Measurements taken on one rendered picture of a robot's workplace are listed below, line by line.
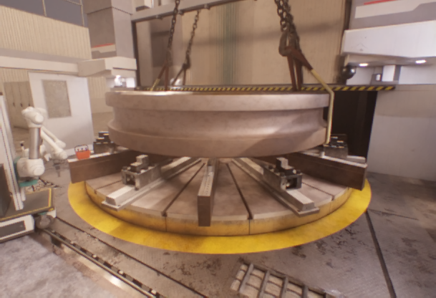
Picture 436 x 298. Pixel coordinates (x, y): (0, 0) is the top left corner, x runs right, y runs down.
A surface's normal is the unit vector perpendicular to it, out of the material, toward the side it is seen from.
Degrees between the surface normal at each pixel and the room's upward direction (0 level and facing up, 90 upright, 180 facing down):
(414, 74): 90
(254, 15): 90
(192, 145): 90
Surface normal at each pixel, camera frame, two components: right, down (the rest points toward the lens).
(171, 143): -0.26, 0.20
